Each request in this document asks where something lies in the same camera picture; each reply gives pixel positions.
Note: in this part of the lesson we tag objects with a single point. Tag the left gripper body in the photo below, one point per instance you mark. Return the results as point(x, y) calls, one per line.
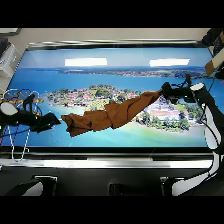
point(45, 121)

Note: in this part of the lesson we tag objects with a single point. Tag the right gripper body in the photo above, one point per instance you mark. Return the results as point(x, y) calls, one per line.
point(169, 91)

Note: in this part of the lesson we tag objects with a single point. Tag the brown garment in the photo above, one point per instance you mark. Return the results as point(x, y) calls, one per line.
point(115, 115)

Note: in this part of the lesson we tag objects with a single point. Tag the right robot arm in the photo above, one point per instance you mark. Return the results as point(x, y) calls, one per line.
point(209, 110)

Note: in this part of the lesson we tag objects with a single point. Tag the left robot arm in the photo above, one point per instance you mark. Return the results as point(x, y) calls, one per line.
point(9, 110)

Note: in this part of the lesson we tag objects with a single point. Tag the white box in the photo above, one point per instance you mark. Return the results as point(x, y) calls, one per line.
point(7, 60)

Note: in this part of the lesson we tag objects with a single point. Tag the silver frame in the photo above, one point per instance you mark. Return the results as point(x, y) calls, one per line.
point(110, 163)

